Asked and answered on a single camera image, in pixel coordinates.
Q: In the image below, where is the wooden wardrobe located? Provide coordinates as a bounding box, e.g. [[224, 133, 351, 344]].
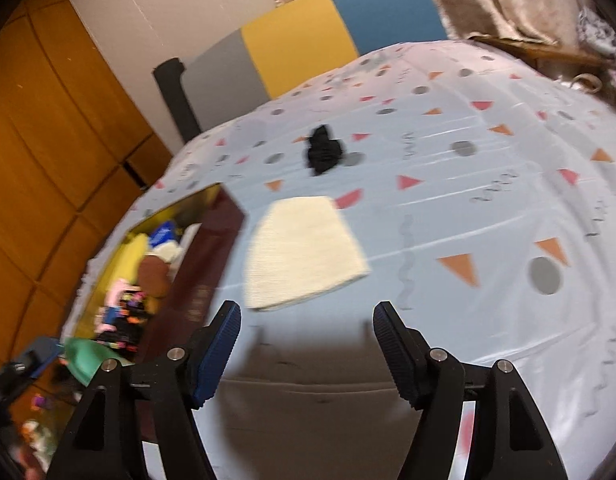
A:
[[0, 0, 174, 376]]

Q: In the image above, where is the beige patterned curtain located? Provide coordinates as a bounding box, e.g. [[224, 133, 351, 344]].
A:
[[260, 0, 584, 46]]

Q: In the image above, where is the black hairpiece with colourful bands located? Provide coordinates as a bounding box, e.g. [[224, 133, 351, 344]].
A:
[[95, 292, 154, 361]]

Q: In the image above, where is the black scrunchie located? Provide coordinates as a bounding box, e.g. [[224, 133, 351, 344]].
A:
[[304, 124, 345, 177]]

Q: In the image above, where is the pink towel blue band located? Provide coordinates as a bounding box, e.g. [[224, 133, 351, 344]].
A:
[[95, 280, 139, 333]]

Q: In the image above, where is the blue packet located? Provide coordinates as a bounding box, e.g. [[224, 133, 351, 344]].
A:
[[148, 225, 181, 248]]

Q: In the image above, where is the wooden side table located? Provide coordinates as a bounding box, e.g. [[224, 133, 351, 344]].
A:
[[468, 32, 609, 68]]

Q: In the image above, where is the maroon box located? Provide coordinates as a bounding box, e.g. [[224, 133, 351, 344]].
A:
[[63, 182, 249, 446]]

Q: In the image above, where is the black and white patterned cloth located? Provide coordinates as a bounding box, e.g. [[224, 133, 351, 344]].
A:
[[575, 7, 616, 56]]

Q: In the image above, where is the round metal ring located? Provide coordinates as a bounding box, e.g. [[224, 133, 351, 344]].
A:
[[568, 72, 601, 93]]

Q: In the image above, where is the beige woven cloth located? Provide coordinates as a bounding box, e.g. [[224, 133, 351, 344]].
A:
[[243, 196, 374, 312]]

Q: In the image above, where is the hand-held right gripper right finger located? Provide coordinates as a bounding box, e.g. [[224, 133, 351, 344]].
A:
[[373, 301, 571, 480]]

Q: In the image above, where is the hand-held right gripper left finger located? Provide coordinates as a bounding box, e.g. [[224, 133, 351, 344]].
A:
[[45, 300, 242, 480]]

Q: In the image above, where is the light blue patterned tablecloth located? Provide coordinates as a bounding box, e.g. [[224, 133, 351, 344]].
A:
[[60, 40, 616, 480]]

